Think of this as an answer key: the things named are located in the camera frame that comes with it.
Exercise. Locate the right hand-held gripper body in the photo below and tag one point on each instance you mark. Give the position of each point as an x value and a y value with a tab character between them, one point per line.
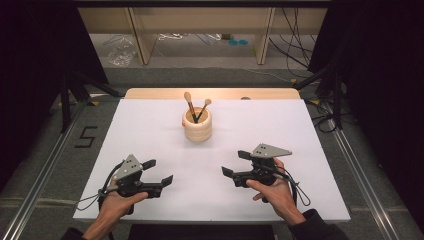
263	166

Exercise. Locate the clear plastic bag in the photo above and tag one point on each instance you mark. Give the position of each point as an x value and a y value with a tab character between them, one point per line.
121	53

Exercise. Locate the wooden table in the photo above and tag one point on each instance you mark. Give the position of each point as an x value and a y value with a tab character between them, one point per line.
216	93

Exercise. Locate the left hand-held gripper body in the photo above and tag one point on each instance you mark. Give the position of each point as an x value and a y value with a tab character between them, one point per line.
128	168

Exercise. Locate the aluminium floor rail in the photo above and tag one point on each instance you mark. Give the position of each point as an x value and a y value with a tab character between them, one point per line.
363	180
36	190

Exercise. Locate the black tripod stand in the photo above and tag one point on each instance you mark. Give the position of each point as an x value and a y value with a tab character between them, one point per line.
71	96
328	90

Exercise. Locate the black panel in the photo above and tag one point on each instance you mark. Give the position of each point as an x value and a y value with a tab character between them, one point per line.
200	232

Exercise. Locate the small green box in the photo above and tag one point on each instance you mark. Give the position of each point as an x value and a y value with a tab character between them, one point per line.
227	36

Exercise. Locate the person's left hand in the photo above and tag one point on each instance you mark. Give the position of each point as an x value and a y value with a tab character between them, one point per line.
115	206

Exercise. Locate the dark curtain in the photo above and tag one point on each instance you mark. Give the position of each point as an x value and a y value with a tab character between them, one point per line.
33	66
383	83

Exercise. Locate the person's right hand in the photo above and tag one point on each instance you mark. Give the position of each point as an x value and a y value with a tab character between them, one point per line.
278	196

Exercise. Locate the blue round lid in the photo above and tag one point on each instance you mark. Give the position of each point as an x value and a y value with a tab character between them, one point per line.
233	42
243	42

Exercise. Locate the wooden shelf frame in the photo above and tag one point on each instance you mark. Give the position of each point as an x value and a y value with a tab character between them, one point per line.
143	40

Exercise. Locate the white table mat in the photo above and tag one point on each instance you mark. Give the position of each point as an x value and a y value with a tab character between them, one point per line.
233	140

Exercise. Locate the cream ringed brush holder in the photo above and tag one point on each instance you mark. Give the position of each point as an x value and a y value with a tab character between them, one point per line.
198	131

